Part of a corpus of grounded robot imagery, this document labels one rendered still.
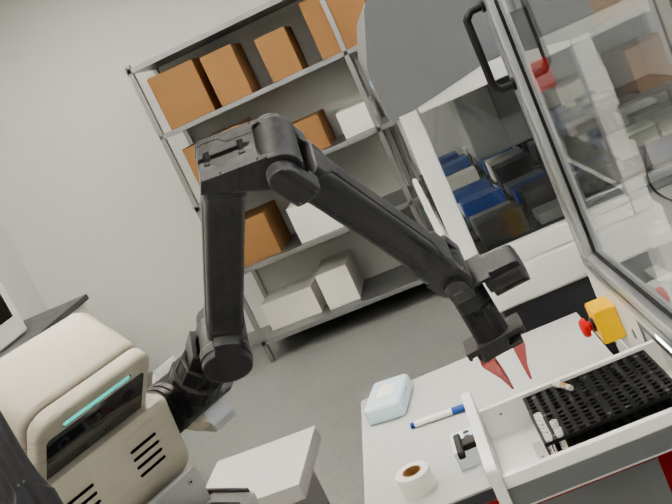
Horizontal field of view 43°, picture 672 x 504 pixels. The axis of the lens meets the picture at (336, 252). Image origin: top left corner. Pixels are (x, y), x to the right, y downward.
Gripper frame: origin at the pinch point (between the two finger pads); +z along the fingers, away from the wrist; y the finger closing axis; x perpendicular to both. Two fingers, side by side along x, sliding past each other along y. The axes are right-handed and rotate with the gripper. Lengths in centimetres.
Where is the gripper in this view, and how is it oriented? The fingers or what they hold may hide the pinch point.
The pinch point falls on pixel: (519, 378)
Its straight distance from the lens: 145.7
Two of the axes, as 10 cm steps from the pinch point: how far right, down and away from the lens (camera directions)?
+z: 5.3, 8.3, 1.9
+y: 8.5, -5.0, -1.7
